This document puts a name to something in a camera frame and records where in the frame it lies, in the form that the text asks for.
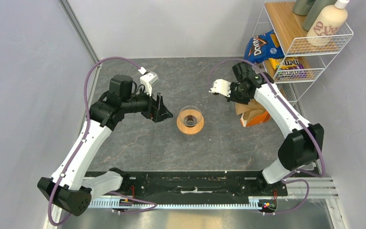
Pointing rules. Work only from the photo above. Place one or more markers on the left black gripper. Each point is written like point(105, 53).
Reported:
point(157, 111)

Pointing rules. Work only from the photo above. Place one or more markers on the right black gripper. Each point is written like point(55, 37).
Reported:
point(232, 98)

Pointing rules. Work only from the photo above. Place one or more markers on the clear glass dripper cone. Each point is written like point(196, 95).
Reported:
point(190, 116)

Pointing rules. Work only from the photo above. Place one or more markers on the round wooden dripper stand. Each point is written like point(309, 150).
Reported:
point(190, 130)

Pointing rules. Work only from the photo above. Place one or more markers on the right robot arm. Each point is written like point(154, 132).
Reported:
point(303, 141)

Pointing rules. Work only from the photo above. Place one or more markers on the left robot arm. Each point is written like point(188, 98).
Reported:
point(66, 188)

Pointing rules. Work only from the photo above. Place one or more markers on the blue Doritos chip bag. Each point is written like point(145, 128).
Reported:
point(262, 47)

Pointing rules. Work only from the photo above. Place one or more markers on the yellow M&M candy bag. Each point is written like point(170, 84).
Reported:
point(290, 67)

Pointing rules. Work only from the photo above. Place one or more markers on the dark green bottle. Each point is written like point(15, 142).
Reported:
point(302, 7)

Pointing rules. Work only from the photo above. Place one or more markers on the cream lotion pump bottle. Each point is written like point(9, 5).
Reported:
point(327, 23)

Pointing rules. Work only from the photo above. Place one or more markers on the grey green bottle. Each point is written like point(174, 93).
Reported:
point(315, 11)

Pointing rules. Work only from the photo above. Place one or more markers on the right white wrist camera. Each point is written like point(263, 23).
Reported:
point(221, 86)

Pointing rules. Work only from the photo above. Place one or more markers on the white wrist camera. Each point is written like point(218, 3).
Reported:
point(147, 79)
point(221, 86)

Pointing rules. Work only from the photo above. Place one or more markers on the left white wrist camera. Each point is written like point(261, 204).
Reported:
point(147, 79)

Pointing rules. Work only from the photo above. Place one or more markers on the white wire shelf rack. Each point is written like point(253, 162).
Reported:
point(277, 16)

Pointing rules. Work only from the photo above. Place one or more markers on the aluminium corner frame rail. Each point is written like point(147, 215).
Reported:
point(72, 17)

